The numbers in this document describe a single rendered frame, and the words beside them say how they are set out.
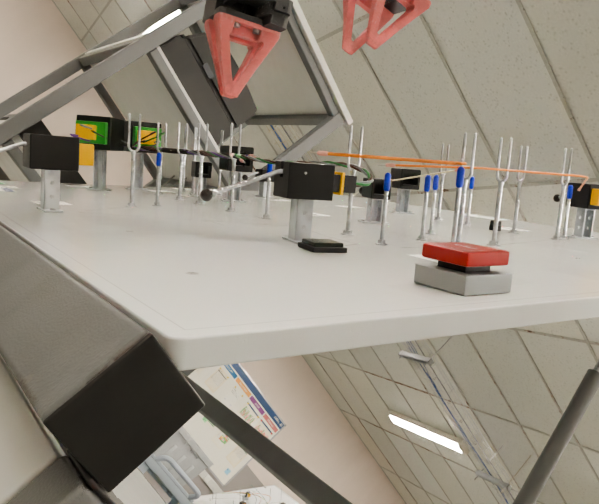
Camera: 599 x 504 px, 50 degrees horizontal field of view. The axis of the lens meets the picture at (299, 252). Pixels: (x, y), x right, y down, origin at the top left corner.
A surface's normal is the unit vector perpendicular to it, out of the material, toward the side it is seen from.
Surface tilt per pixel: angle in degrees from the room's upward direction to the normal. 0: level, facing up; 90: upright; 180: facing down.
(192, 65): 90
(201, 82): 90
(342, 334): 90
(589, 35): 180
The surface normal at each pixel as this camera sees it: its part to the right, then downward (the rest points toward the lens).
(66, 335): -0.44, -0.78
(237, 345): 0.56, 0.16
